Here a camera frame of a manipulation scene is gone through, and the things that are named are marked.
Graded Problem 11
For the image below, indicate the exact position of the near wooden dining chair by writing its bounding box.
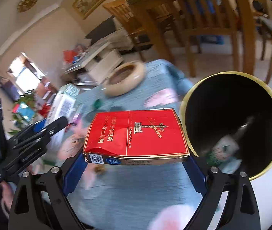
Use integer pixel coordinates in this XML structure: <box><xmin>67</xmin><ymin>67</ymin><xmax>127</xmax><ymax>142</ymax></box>
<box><xmin>150</xmin><ymin>0</ymin><xmax>241</xmax><ymax>77</ymax></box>

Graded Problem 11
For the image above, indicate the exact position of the green potted plant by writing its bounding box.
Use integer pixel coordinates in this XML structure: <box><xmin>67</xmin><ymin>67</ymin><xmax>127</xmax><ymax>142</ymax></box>
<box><xmin>8</xmin><ymin>90</ymin><xmax>37</xmax><ymax>136</ymax></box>

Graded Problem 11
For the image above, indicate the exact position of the wall television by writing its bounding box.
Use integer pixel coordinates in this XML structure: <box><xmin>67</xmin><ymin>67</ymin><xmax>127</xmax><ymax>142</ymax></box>
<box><xmin>0</xmin><ymin>76</ymin><xmax>20</xmax><ymax>102</ymax></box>

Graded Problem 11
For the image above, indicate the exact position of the clear plastic water bottle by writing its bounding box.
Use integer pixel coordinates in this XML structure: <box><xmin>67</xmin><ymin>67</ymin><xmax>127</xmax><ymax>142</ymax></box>
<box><xmin>200</xmin><ymin>116</ymin><xmax>255</xmax><ymax>174</ymax></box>

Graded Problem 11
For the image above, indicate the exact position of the beige stone ashtray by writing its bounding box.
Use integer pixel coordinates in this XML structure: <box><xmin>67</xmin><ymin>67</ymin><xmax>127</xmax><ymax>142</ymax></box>
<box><xmin>102</xmin><ymin>61</ymin><xmax>146</xmax><ymax>97</ymax></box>

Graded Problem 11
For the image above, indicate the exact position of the left wooden dining chair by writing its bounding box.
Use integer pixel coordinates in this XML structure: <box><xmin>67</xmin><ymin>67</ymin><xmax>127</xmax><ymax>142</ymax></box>
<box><xmin>103</xmin><ymin>0</ymin><xmax>152</xmax><ymax>61</ymax></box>

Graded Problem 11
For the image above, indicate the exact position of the red cigarette pack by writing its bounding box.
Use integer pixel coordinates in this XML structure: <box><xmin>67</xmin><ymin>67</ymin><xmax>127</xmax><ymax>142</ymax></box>
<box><xmin>83</xmin><ymin>108</ymin><xmax>190</xmax><ymax>165</ymax></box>

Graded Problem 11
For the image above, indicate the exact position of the green bottle cap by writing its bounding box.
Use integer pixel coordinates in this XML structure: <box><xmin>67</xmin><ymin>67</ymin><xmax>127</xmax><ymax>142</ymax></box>
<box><xmin>93</xmin><ymin>99</ymin><xmax>103</xmax><ymax>111</ymax></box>

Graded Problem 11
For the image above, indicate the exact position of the blue carton box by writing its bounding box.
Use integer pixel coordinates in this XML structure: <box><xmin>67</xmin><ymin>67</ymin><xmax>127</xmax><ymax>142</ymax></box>
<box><xmin>17</xmin><ymin>103</ymin><xmax>35</xmax><ymax>122</ymax></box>

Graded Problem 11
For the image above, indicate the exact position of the red plastic bag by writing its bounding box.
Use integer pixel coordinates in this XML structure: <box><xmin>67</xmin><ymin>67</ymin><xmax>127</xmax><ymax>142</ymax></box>
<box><xmin>63</xmin><ymin>50</ymin><xmax>78</xmax><ymax>63</ymax></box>

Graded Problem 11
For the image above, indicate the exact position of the blue butterfly tablecloth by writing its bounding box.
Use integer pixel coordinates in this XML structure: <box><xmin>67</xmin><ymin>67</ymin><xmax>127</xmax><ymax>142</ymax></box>
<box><xmin>40</xmin><ymin>58</ymin><xmax>223</xmax><ymax>230</ymax></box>

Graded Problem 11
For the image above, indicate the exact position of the white green medicine box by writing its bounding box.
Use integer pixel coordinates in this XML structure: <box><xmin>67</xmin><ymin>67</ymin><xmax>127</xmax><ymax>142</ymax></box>
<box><xmin>45</xmin><ymin>84</ymin><xmax>80</xmax><ymax>152</ymax></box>

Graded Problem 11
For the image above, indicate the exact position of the wooden dining table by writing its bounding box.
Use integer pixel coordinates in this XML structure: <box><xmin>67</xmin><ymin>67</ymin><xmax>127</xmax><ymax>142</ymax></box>
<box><xmin>127</xmin><ymin>0</ymin><xmax>256</xmax><ymax>77</ymax></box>

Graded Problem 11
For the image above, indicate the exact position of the person's left hand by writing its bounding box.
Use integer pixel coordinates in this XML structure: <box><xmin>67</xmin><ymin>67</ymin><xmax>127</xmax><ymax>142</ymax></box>
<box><xmin>0</xmin><ymin>181</ymin><xmax>14</xmax><ymax>218</ymax></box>

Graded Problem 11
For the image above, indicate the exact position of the white coffee table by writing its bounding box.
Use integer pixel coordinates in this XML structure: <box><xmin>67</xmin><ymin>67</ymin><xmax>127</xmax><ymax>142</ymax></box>
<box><xmin>61</xmin><ymin>42</ymin><xmax>124</xmax><ymax>86</ymax></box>

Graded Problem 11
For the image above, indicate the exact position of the black gold-rimmed trash bin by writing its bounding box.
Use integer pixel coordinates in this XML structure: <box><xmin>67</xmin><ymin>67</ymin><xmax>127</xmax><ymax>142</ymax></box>
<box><xmin>179</xmin><ymin>71</ymin><xmax>272</xmax><ymax>180</ymax></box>

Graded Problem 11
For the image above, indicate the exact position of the wooden dining chair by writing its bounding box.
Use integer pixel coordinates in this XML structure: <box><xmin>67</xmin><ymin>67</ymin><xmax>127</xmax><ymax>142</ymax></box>
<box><xmin>150</xmin><ymin>0</ymin><xmax>241</xmax><ymax>77</ymax></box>
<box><xmin>103</xmin><ymin>0</ymin><xmax>152</xmax><ymax>61</ymax></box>

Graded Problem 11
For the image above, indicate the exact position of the gold ceiling lamp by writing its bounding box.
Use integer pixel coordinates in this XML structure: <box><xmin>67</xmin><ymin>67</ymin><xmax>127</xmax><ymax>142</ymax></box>
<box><xmin>17</xmin><ymin>0</ymin><xmax>38</xmax><ymax>12</ymax></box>

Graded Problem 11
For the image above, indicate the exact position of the dark sofa with lace cover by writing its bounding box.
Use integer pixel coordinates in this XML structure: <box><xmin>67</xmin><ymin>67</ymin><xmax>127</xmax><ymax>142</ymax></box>
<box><xmin>85</xmin><ymin>16</ymin><xmax>135</xmax><ymax>55</ymax></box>

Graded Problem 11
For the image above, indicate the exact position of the blue plastic stool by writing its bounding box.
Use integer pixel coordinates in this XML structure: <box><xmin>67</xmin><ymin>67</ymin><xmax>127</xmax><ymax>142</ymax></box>
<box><xmin>200</xmin><ymin>0</ymin><xmax>224</xmax><ymax>45</ymax></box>

